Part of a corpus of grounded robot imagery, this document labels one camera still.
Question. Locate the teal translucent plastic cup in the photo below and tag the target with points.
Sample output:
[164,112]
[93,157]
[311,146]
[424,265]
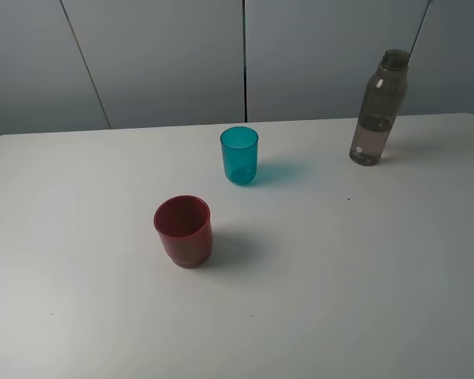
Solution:
[239,145]

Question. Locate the smoky grey water bottle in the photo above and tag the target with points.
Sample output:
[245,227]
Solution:
[385,92]

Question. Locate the red plastic cup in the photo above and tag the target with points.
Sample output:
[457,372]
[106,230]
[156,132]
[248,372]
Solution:
[184,226]

